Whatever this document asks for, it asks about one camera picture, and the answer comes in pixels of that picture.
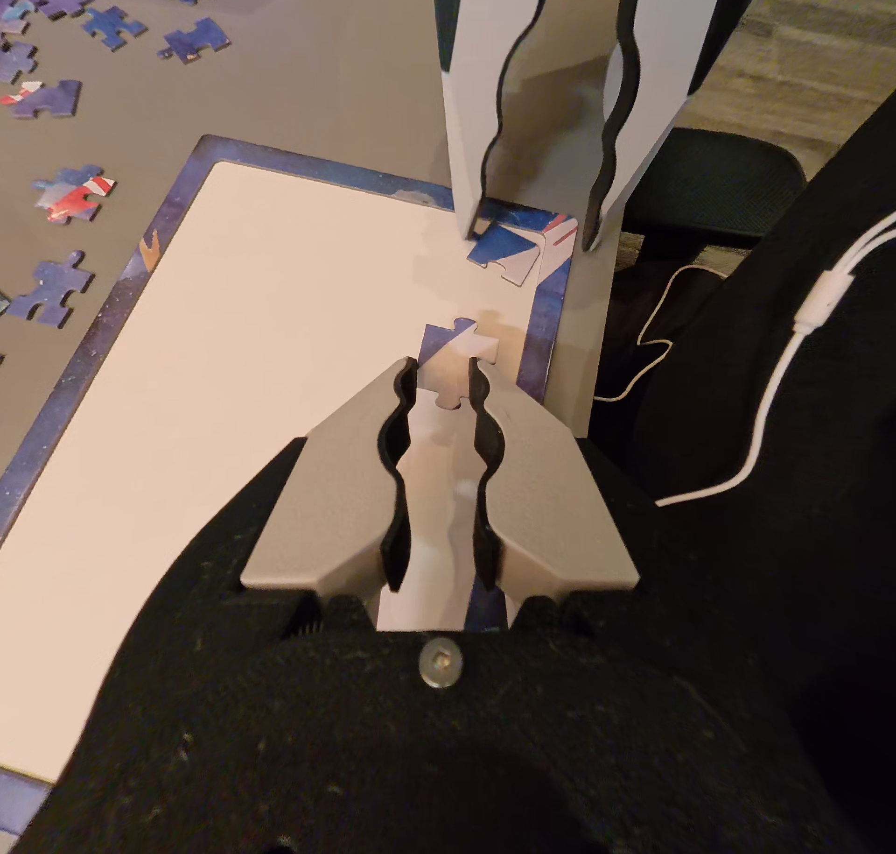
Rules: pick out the white blue rocket puzzle piece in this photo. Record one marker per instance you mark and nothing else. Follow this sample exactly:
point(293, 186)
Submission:
point(444, 343)
point(504, 251)

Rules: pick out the purple puzzle pieces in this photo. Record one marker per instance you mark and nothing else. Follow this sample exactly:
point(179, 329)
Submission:
point(56, 287)

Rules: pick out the red striped puzzle piece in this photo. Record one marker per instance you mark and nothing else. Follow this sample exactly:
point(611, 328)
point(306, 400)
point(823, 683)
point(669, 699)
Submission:
point(73, 199)

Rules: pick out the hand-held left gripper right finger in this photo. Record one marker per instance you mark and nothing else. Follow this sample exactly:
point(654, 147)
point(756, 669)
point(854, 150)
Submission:
point(556, 511)

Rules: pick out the person's black clothing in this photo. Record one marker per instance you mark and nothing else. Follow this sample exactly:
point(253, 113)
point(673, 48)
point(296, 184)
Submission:
point(805, 623)

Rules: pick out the white puzzle frame blue border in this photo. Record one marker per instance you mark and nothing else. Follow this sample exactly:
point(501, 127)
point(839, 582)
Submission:
point(245, 378)

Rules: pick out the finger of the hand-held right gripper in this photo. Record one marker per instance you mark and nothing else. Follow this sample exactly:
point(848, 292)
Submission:
point(672, 41)
point(483, 27)

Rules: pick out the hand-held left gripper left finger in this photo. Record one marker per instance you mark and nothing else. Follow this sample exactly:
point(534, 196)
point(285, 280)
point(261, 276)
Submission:
point(325, 511)

